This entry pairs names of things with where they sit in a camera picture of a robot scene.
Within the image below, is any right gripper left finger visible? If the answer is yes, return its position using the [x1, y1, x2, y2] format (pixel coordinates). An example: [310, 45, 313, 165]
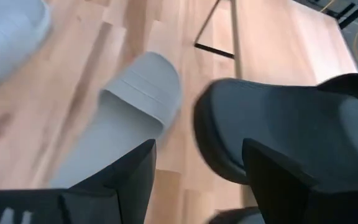
[0, 139, 157, 224]

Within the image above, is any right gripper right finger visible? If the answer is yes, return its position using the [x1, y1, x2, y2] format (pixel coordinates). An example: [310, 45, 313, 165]
[242, 138, 358, 224]

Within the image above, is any black rubber slide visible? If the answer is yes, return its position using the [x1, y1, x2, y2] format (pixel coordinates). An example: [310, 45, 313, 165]
[193, 73, 358, 194]

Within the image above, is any grey rubber slide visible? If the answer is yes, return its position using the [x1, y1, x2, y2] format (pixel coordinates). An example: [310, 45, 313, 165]
[50, 51, 183, 189]
[0, 0, 53, 94]

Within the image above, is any wooden shelf black metal frame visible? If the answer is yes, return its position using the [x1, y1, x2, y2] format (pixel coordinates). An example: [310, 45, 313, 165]
[193, 0, 358, 85]

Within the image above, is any black aluminium table frame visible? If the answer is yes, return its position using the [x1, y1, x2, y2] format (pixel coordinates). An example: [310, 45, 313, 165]
[293, 0, 358, 30]

